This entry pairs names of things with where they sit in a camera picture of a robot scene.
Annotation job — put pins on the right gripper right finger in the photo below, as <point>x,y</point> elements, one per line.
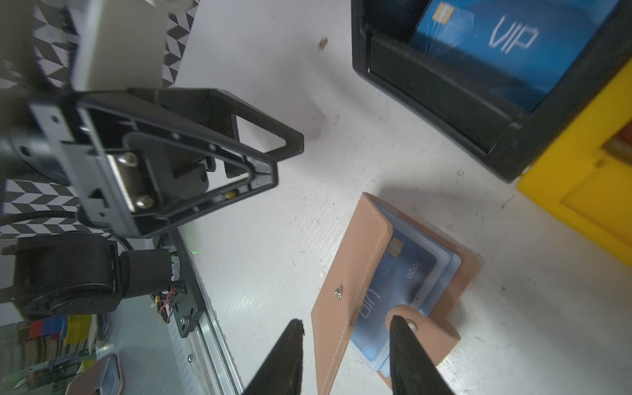
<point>411,369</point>

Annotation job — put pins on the yellow storage bin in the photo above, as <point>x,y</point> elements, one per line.
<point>584,178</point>

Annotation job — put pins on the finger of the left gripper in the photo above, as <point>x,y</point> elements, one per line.
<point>183,175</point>
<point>219,111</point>

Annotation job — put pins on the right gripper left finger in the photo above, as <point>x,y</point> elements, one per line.
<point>282,370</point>

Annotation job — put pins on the tan leather card holder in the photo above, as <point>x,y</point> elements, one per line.
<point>337,308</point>

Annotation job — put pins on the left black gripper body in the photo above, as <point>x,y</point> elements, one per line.
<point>75,141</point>

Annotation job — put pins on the blue card in black bin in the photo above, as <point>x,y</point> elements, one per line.
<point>518,50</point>

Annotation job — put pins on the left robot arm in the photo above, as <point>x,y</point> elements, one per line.
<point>78,272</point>

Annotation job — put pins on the black storage bin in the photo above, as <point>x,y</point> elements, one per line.
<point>502,136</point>

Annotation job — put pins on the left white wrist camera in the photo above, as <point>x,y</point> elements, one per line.
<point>90,46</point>

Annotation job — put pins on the blue VIP card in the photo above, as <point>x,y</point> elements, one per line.
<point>398,278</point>

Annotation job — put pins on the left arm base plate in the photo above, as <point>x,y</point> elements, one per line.
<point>188,302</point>

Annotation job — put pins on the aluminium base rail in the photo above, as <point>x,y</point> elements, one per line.
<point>204,355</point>

